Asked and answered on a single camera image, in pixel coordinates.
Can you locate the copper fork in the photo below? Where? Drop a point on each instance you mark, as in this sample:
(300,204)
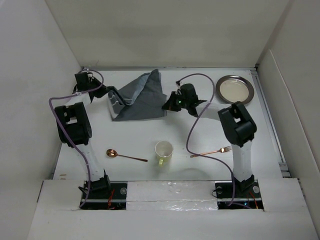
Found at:
(221,150)

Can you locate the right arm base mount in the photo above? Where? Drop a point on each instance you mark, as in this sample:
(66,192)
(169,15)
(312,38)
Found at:
(238,195)

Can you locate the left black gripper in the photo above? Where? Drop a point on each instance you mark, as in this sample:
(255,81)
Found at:
(103,91)

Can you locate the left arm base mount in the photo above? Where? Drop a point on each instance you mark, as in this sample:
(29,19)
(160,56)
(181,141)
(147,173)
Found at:
(112,195)

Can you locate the copper spoon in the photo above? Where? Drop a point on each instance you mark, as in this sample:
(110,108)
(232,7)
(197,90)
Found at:
(112,154)

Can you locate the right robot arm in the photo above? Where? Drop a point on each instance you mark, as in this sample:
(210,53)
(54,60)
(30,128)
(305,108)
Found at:
(238,126)

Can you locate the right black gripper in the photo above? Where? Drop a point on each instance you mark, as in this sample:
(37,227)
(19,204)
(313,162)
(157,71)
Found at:
(170,104)

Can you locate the grey cloth placemat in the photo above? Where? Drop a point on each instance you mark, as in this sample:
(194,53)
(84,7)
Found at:
(143,99)

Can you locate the round metal plate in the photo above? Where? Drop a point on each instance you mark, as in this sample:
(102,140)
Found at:
(234,88)

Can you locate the yellow mug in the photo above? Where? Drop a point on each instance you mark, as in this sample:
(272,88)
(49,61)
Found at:
(163,151)

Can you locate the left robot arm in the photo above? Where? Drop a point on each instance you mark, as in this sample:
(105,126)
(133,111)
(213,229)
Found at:
(74,128)

